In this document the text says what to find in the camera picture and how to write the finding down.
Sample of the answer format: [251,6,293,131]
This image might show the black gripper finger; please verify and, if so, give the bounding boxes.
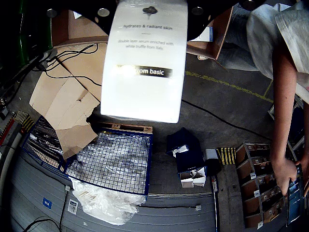
[186,0,256,42]
[31,0,119,37]

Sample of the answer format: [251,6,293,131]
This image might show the long white serum box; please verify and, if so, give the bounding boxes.
[100,0,189,124]

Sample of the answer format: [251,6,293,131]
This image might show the person's bare forearm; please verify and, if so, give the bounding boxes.
[269,44,298,161]

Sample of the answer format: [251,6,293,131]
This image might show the open brown cardboard box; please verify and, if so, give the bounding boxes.
[186,6,234,61]

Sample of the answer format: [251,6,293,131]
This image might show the flat torn cardboard sheet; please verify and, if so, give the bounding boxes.
[28,43,110,160]

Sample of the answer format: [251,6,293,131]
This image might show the shelf with cardboard bins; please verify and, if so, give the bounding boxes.
[235,142,303,230]

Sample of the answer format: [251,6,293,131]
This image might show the person's hand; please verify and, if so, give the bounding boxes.
[295,154,309,197]
[272,156,299,197]

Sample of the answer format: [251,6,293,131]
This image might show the blue and white carton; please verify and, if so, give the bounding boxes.
[192,26,215,43]

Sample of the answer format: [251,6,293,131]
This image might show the blue denim jeans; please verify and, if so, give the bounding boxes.
[216,3,261,73]

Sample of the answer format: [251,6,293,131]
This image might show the green metal machine housing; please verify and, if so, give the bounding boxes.
[18,0,53,67]

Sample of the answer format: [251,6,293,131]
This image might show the person in white shirt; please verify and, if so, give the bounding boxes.
[246,0,309,99]

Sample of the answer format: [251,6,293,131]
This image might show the yellow black striped bumper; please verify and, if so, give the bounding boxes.
[13,110,35,133]

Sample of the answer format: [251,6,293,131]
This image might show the wooden pallet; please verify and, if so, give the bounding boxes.
[93,120,155,135]

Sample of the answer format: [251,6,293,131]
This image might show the dark blue plastic bin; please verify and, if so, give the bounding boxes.
[165,127,209,189]

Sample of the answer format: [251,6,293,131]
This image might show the yellow black hazard marker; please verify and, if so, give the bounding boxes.
[215,146,237,166]

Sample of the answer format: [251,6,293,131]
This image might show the small grey black device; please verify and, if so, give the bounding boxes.
[203,148,223,174]

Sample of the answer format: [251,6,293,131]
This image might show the blue crate with goods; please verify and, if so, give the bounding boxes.
[20,115,155,197]

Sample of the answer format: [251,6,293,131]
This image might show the white printed sticker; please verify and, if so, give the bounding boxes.
[67,198,79,215]

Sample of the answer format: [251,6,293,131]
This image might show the clear plastic bag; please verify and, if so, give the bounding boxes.
[69,178,147,227]

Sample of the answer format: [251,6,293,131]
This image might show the blue booklet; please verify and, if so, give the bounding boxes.
[286,164,307,224]

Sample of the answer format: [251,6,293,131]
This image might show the thin black cable loop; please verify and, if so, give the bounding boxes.
[54,43,99,64]

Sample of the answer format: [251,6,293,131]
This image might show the black floor cable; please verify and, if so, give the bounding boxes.
[45,71,273,141]

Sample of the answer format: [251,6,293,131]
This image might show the thin cable with white plug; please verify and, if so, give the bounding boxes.
[141,204,202,211]

